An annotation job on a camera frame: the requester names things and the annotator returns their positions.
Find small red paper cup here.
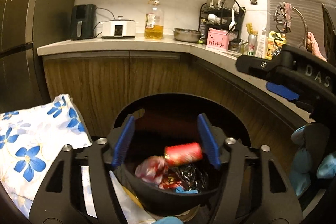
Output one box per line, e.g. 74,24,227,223
164,142,203,166

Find red white snack wrapper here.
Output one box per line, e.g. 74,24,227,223
134,156,169,185

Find red plastic bag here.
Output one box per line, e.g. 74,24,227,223
159,174,184,190

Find chrome kitchen faucet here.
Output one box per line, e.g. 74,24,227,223
285,3,307,48

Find black trash bin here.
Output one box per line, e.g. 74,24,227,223
114,93,251,216

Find blue gloved right hand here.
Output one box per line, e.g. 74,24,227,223
289,122,335,197

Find pink rubber glove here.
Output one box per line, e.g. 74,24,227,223
307,32,326,61

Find black plastic bag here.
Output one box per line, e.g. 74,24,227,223
171,164,209,192

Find white dish soap bottle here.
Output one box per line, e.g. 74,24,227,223
256,29,268,58

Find yellow detergent bottle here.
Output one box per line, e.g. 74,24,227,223
265,31,287,60

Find wooden lower cabinets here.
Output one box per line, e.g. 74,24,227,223
43,51,305,171

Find dark rag on faucet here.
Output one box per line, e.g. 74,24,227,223
273,2,293,34

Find white ladle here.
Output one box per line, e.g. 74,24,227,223
228,7,236,32

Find pink plastic basket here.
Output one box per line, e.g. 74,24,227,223
206,28,230,51

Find floral blue white tablecloth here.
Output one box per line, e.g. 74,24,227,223
0,93,156,224

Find black dish rack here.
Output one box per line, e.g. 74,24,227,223
198,0,247,43

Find stainless steel bowl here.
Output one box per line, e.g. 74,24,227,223
173,28,202,43

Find white electric cooker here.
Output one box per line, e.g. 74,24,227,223
101,16,136,39

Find cooking oil bottle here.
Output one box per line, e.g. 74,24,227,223
145,0,164,40

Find black air fryer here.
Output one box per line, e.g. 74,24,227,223
70,4,97,40

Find dark grey refrigerator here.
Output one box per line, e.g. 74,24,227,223
1,0,75,113

